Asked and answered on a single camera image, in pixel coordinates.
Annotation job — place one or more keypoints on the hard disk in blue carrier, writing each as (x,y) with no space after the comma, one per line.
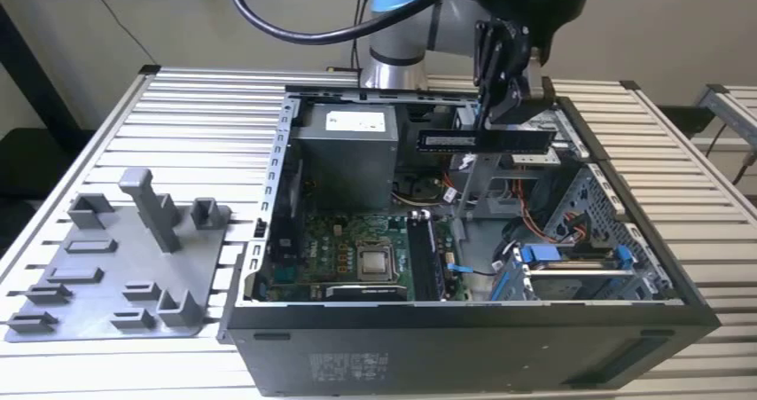
(561,284)

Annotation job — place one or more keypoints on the black case fan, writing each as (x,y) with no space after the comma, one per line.
(417,187)

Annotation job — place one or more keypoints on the black graphics card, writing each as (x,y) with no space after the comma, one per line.
(367,292)

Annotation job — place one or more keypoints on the silver CPU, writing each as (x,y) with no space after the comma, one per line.
(375,262)

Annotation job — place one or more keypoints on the perforated metal cage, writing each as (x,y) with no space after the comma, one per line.
(597,205)

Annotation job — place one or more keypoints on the black box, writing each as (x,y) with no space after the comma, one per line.
(686,120)

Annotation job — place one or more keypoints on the metal slat side table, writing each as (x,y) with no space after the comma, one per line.
(733,107)

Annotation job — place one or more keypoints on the grey parts rack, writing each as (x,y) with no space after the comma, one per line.
(129,258)

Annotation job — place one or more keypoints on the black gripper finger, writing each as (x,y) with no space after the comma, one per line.
(493,54)
(527,103)

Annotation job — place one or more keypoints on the white plug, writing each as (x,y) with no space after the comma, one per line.
(467,159)

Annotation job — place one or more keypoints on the grey metal drive cage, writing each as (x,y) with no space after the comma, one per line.
(485,169)

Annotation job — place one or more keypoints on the black PC case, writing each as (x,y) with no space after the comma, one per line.
(413,351)

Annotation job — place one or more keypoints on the grey power supply unit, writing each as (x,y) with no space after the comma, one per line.
(345,169)

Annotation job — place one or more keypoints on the black slanted post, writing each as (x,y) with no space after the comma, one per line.
(32,65)

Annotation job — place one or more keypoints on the black RAM stick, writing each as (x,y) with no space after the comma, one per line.
(424,258)
(449,141)

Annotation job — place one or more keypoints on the CPU socket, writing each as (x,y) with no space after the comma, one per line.
(356,262)

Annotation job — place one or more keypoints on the green motherboard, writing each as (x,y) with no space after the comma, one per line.
(319,245)

